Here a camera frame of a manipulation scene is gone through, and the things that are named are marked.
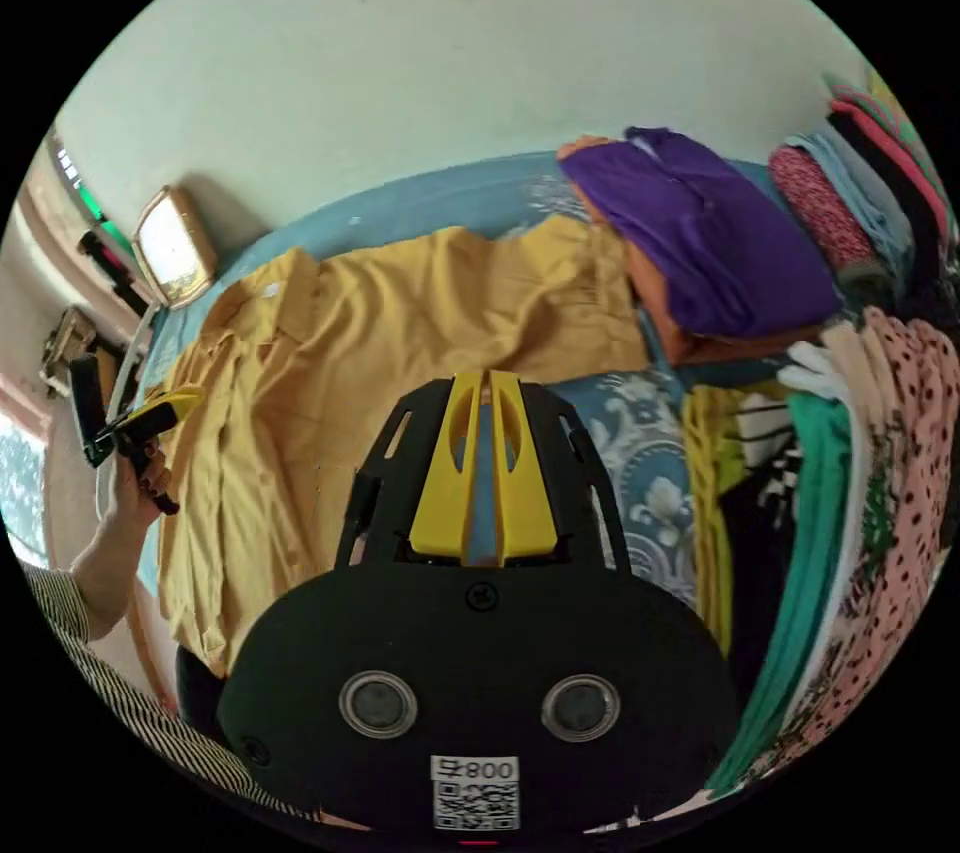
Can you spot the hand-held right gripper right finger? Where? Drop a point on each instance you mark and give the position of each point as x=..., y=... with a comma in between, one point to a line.
x=529, y=500

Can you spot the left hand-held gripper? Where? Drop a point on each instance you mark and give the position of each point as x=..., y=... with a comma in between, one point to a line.
x=139, y=444

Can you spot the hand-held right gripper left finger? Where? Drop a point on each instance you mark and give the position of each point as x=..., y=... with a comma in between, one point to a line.
x=439, y=493

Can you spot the person's left forearm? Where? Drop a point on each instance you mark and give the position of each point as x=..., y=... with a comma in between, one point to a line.
x=105, y=568

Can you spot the yellow short sleeve shirt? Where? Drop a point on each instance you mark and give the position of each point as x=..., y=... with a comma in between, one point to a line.
x=360, y=343

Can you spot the person's left hand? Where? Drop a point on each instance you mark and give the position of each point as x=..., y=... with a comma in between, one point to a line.
x=139, y=493

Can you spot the gold framed mirror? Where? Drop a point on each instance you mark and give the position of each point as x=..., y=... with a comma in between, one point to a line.
x=171, y=245

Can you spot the pile of clothes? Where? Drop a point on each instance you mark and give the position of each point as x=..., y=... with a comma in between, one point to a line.
x=787, y=418

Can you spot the person's body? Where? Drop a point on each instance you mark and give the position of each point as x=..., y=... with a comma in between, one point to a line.
x=150, y=718

